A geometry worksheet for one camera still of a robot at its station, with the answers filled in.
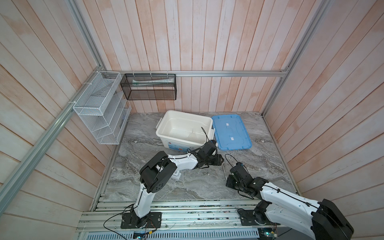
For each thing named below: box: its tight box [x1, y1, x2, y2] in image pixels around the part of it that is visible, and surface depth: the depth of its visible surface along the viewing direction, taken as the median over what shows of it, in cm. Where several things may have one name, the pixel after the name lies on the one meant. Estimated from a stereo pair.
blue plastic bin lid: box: [212, 114, 253, 151], surface depth 110 cm
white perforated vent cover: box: [85, 231, 260, 240], surface depth 71 cm
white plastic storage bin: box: [155, 110, 216, 152], surface depth 102 cm
